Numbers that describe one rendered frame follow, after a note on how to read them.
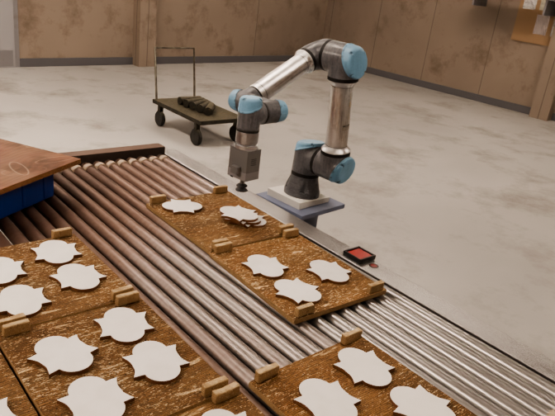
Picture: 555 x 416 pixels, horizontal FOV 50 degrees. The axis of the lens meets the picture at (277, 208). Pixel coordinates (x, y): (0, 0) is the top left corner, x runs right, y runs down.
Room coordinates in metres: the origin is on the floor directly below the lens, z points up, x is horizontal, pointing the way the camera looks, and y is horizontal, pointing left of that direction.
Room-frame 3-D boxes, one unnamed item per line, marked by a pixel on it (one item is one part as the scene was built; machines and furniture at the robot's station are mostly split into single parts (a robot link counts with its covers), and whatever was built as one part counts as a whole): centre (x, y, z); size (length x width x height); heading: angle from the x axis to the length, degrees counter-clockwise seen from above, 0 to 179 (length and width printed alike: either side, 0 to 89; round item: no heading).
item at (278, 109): (1.97, 0.08, 1.31); 0.11 x 0.11 x 0.08; 49
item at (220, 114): (6.23, 1.00, 0.41); 1.04 x 0.62 x 0.82; 46
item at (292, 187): (2.35, -0.09, 0.95); 0.15 x 0.15 x 0.10
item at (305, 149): (2.34, -0.10, 1.06); 0.13 x 0.12 x 0.14; 49
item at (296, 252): (1.57, -0.08, 0.93); 0.41 x 0.35 x 0.02; 41
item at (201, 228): (1.89, 0.19, 0.93); 0.41 x 0.35 x 0.02; 42
